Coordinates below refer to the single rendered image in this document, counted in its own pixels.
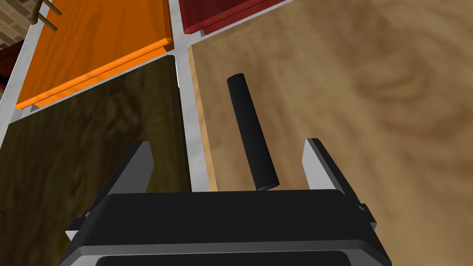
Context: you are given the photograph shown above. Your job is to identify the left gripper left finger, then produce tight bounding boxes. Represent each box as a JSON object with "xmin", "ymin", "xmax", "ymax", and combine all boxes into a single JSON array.
[{"xmin": 99, "ymin": 140, "xmax": 155, "ymax": 203}]

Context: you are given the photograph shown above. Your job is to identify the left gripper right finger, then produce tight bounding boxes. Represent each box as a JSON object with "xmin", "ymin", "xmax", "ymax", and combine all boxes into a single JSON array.
[{"xmin": 302, "ymin": 138, "xmax": 360, "ymax": 203}]

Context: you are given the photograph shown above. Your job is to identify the dark brown wooden cupboard door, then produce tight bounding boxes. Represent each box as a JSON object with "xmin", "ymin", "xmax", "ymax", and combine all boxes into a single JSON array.
[{"xmin": 0, "ymin": 55, "xmax": 193, "ymax": 266}]

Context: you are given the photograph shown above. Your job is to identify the grey cupboard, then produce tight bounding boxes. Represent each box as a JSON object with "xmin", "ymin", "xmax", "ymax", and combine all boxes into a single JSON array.
[{"xmin": 0, "ymin": 0, "xmax": 296, "ymax": 193}]

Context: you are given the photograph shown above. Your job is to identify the light brown wooden cupboard door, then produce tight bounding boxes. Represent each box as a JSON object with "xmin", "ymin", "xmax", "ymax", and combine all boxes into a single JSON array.
[{"xmin": 187, "ymin": 0, "xmax": 473, "ymax": 266}]

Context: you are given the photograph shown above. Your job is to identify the orange wooden cupboard door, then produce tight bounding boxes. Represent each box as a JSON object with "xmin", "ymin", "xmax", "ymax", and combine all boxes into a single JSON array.
[{"xmin": 15, "ymin": 0, "xmax": 174, "ymax": 110}]

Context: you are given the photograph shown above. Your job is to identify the dark red cupboard door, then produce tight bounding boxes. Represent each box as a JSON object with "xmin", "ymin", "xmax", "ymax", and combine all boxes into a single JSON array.
[{"xmin": 178, "ymin": 0, "xmax": 288, "ymax": 35}]

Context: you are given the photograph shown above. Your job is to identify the black bar handle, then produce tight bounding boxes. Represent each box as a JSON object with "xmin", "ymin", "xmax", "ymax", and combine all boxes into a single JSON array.
[{"xmin": 226, "ymin": 73, "xmax": 280, "ymax": 192}]

